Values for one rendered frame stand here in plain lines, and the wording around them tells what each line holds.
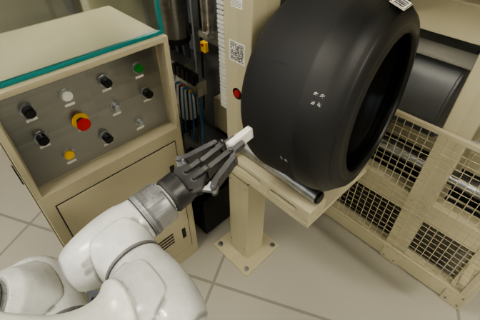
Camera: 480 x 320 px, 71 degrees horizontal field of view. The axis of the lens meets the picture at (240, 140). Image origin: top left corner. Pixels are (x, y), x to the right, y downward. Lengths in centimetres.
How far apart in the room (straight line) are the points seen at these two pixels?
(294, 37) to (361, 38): 15
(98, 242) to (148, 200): 11
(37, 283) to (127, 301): 41
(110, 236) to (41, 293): 31
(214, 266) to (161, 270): 143
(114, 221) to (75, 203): 67
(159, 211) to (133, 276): 14
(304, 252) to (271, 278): 25
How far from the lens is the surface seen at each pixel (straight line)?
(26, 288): 88
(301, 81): 77
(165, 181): 66
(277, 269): 197
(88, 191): 129
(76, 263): 64
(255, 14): 106
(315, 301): 192
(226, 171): 69
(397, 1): 90
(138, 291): 53
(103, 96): 118
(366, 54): 79
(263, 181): 118
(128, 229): 62
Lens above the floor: 172
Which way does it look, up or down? 41 degrees down
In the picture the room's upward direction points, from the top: straight up
